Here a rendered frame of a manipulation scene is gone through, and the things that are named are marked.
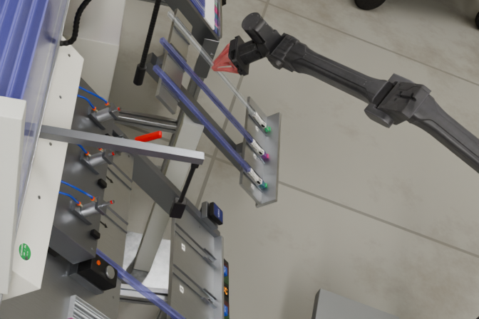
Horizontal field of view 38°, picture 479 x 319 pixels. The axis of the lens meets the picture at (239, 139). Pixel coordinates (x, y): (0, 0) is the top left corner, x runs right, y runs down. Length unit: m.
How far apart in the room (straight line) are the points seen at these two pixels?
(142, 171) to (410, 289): 1.59
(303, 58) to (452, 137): 0.44
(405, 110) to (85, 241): 0.69
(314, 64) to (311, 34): 2.07
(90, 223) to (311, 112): 2.21
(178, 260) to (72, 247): 0.45
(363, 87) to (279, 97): 1.75
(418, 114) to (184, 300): 0.65
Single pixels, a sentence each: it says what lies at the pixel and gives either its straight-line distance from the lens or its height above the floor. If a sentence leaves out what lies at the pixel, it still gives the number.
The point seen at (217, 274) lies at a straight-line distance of 1.74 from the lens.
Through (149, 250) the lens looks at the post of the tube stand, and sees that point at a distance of 2.41.
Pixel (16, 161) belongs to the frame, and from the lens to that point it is 0.67.
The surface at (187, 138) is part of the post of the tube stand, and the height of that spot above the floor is 0.75.
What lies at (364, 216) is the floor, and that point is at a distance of 3.02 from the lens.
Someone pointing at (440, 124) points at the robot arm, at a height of 1.31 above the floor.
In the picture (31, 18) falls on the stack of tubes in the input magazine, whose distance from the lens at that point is 0.80.
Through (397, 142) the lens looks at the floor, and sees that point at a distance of 3.41.
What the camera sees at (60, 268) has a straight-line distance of 1.23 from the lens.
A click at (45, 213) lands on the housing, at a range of 1.10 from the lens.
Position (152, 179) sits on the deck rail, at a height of 0.92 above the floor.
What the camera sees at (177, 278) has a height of 0.84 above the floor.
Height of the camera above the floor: 2.18
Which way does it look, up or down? 46 degrees down
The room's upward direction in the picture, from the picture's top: 24 degrees clockwise
